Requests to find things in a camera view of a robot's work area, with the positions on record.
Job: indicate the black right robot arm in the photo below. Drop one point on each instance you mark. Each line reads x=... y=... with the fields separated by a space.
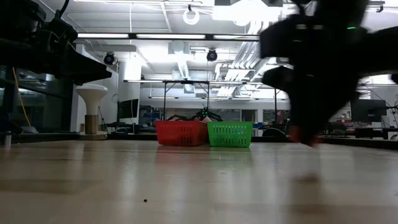
x=382 y=46

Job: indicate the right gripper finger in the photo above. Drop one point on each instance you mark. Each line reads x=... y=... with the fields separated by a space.
x=317 y=112

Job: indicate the black background rig frame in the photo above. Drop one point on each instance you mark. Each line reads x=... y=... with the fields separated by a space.
x=186 y=82

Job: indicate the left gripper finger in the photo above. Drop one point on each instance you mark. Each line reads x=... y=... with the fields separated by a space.
x=84 y=70

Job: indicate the small white cylinder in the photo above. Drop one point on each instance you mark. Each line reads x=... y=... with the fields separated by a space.
x=7 y=139

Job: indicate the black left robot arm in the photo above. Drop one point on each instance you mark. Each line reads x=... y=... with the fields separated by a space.
x=18 y=46

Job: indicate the black office chair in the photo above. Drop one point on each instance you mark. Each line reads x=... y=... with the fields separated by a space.
x=275 y=132

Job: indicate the green plastic basket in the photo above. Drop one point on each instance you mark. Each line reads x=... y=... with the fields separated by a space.
x=230 y=134

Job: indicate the background black robot arm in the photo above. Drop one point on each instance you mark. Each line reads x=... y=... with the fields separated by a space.
x=211 y=114

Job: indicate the black computer monitor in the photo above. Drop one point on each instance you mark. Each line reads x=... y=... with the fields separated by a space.
x=128 y=109
x=368 y=110

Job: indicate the red plastic basket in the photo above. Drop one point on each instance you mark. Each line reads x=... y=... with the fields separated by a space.
x=182 y=133

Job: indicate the pink tape roll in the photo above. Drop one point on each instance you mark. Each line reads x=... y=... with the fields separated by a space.
x=206 y=119

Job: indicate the red mini stapler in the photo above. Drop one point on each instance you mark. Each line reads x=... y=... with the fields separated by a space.
x=293 y=134

